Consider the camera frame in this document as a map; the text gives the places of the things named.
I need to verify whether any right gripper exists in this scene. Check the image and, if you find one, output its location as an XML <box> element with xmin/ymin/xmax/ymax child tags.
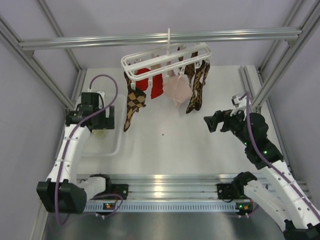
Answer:
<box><xmin>204</xmin><ymin>105</ymin><xmax>252</xmax><ymax>146</ymax></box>

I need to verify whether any brown checkered sock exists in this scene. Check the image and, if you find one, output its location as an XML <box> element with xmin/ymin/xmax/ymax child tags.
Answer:
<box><xmin>177</xmin><ymin>45</ymin><xmax>198</xmax><ymax>88</ymax></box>
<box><xmin>123</xmin><ymin>72</ymin><xmax>147</xmax><ymax>132</ymax></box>

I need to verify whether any red sock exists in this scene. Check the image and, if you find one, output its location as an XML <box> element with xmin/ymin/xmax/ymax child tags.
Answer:
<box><xmin>135</xmin><ymin>74</ymin><xmax>164</xmax><ymax>100</ymax></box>

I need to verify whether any white plastic sock hanger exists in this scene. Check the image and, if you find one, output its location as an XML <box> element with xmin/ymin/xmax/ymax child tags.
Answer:
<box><xmin>121</xmin><ymin>29</ymin><xmax>212</xmax><ymax>83</ymax></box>

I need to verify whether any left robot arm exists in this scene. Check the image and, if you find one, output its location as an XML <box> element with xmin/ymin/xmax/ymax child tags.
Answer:
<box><xmin>36</xmin><ymin>92</ymin><xmax>115</xmax><ymax>214</ymax></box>

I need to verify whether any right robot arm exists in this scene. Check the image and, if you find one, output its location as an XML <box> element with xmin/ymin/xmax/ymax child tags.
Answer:
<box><xmin>203</xmin><ymin>110</ymin><xmax>320</xmax><ymax>240</ymax></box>

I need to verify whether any pale yellow cloth in bin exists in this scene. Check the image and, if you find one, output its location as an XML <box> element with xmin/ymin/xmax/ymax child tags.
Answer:
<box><xmin>92</xmin><ymin>129</ymin><xmax>109</xmax><ymax>139</ymax></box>

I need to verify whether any white plastic bin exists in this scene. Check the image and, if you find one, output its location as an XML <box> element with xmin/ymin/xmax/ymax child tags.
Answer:
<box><xmin>66</xmin><ymin>91</ymin><xmax>126</xmax><ymax>157</ymax></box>

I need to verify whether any pink sock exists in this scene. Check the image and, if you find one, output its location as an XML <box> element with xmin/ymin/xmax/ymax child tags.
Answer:
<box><xmin>162</xmin><ymin>69</ymin><xmax>192</xmax><ymax>108</ymax></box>

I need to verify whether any brown checkered hanging sock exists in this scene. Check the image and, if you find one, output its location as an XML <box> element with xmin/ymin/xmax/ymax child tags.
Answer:
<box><xmin>177</xmin><ymin>45</ymin><xmax>198</xmax><ymax>88</ymax></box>

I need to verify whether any aluminium crossbar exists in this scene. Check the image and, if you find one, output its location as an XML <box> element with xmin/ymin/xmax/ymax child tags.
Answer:
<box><xmin>18</xmin><ymin>27</ymin><xmax>302</xmax><ymax>50</ymax></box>

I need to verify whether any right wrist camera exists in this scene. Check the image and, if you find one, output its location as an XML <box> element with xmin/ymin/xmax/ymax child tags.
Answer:
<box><xmin>230</xmin><ymin>93</ymin><xmax>248</xmax><ymax>116</ymax></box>

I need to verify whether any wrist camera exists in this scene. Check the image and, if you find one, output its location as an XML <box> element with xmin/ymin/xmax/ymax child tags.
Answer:
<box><xmin>230</xmin><ymin>93</ymin><xmax>248</xmax><ymax>116</ymax></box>
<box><xmin>87</xmin><ymin>89</ymin><xmax>106</xmax><ymax>100</ymax></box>

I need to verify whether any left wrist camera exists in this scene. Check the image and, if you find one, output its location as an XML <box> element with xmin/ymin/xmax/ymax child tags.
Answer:
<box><xmin>87</xmin><ymin>89</ymin><xmax>106</xmax><ymax>100</ymax></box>

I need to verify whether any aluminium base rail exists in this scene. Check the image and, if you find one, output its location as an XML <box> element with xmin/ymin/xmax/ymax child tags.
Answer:
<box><xmin>74</xmin><ymin>173</ymin><xmax>311</xmax><ymax>201</ymax></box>

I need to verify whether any perforated cable duct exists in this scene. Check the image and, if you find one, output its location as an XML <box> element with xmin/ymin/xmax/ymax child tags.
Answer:
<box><xmin>84</xmin><ymin>201</ymin><xmax>253</xmax><ymax>213</ymax></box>

